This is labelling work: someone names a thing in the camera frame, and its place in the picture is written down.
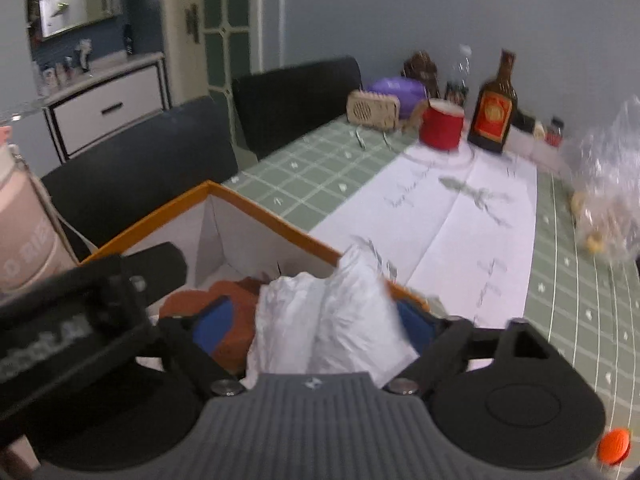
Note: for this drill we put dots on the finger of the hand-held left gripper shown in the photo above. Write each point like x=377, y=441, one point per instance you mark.
x=157, y=267

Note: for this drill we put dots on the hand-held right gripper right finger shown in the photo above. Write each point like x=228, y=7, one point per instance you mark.
x=417, y=322

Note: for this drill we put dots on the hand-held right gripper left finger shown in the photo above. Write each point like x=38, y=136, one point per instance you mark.
x=212, y=322

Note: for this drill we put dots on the brown fleece cloth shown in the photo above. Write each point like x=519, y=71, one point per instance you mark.
x=240, y=310

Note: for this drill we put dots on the white plastic bag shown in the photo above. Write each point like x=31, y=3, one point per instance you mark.
x=330, y=320

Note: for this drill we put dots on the cardboard box with orange rim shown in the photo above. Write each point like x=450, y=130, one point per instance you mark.
x=250, y=230

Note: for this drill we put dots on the white paper sheet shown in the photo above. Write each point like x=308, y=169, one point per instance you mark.
x=450, y=220

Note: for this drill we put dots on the black chair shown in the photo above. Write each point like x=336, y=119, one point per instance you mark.
x=145, y=160
x=295, y=105

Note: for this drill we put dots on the green checked tablecloth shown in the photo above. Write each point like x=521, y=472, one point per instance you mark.
x=575, y=300

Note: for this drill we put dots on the white sideboard cabinet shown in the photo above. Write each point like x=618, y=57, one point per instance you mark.
x=110, y=105

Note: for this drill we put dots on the red mug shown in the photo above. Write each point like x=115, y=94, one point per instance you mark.
x=441, y=125

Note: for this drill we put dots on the white box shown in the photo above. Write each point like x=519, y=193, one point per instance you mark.
x=537, y=150

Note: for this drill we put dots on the wooden radio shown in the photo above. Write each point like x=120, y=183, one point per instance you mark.
x=372, y=107

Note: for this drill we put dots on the white figurine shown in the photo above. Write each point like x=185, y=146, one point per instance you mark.
x=83, y=56

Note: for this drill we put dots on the brown liquor bottle red label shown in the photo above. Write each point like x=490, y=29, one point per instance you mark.
x=494, y=110

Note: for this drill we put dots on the purple pouch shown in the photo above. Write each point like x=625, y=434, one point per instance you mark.
x=400, y=92

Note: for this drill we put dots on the clear plastic bag with snacks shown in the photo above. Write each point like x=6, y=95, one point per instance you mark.
x=607, y=190

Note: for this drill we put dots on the orange crochet ball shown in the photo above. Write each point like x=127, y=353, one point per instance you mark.
x=614, y=446

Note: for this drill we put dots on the clear plastic water bottle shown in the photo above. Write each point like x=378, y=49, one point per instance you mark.
x=459, y=77

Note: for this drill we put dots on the green glass panel door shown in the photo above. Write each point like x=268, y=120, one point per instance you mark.
x=227, y=25

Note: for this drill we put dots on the brown figurine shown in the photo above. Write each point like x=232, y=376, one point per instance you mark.
x=422, y=70

